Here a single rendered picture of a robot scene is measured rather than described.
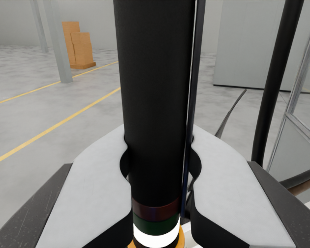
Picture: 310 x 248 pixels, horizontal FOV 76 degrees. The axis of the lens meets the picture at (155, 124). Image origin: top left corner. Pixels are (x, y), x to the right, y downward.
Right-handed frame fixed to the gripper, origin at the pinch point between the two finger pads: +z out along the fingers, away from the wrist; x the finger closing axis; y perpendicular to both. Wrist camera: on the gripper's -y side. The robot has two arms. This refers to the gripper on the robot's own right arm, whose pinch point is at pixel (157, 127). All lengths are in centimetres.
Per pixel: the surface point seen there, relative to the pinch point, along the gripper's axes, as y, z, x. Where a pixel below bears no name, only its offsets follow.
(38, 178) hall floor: 151, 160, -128
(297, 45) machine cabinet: 43, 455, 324
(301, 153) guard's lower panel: 62, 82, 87
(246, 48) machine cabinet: 53, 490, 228
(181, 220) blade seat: 24.7, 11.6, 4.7
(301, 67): 19, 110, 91
